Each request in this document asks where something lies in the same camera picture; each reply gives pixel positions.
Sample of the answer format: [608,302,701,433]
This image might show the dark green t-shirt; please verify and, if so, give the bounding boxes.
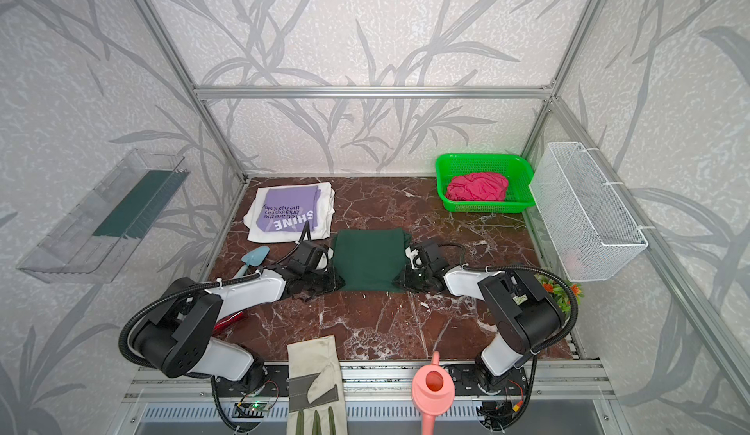
[332,228,412,292]

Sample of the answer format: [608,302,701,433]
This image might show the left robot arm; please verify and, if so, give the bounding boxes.
[118,226,342,393]

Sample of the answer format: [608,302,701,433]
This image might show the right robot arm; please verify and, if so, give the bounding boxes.
[396,240,581,395]

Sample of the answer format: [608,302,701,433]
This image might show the light blue garden trowel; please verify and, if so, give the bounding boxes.
[234,246,270,279]

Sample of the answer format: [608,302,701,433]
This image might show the white folded t-shirt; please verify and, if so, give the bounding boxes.
[243,182,335,244]

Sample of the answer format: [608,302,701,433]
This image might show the pink crumpled t-shirt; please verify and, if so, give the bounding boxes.
[446,171,509,202]

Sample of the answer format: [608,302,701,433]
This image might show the red spray bottle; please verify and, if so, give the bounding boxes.
[213,311,246,335]

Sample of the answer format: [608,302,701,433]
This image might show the pink watering can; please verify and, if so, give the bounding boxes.
[411,351,455,435]

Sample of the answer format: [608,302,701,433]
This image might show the green plastic basket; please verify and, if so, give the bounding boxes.
[436,153,535,214]

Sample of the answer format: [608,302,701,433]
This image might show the beige gardening glove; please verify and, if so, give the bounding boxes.
[286,335,348,435]

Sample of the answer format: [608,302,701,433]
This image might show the potted artificial flowers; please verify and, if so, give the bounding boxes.
[535,274,584,319]

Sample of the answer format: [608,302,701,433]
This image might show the aluminium frame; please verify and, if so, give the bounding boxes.
[110,0,750,435]

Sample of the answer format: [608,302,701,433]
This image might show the white wire mesh basket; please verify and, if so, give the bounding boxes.
[530,141,648,283]

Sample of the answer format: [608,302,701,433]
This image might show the clear plastic wall shelf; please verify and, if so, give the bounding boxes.
[17,149,189,284]

